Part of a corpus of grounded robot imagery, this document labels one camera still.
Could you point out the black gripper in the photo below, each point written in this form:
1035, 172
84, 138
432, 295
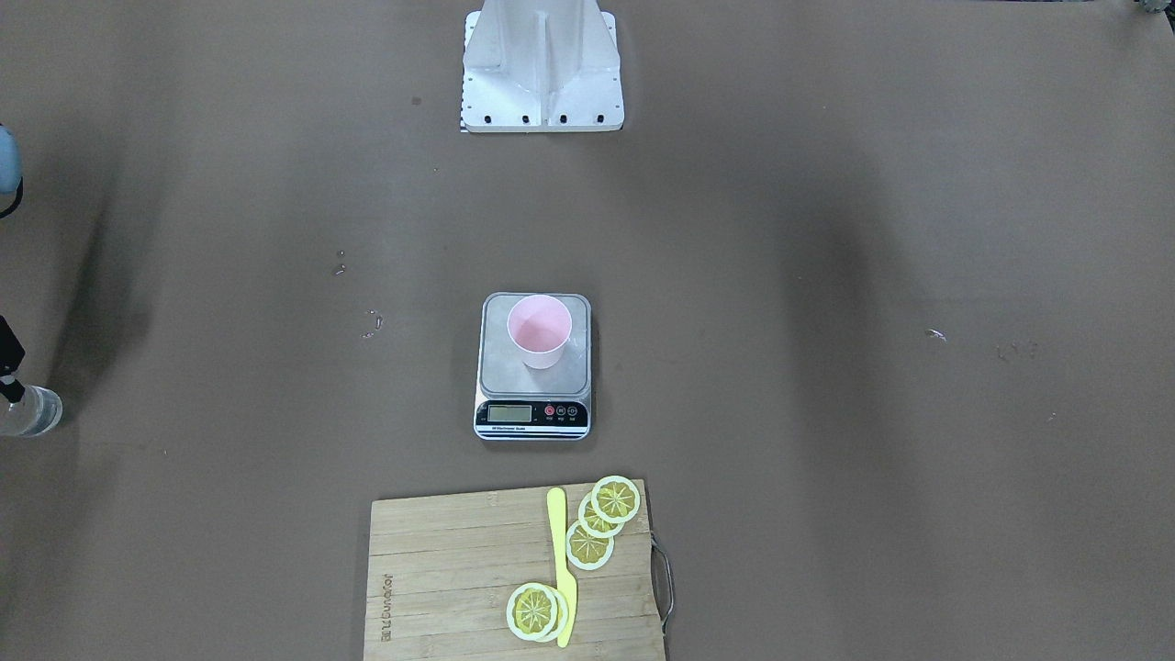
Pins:
8, 350

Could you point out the clear glass sauce bottle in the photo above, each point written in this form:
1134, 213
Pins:
39, 411

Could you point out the pink plastic cup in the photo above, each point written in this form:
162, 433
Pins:
540, 327

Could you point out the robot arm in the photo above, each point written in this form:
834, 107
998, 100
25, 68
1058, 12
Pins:
12, 188

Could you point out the silver digital kitchen scale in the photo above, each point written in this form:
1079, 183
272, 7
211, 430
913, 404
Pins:
534, 370

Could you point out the bamboo cutting board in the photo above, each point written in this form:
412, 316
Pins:
441, 570

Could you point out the yellow plastic knife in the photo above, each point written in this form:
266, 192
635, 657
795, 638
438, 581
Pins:
565, 582

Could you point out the lemon slice near knife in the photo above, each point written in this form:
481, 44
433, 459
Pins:
537, 613

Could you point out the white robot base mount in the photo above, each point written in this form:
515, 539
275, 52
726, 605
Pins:
541, 67

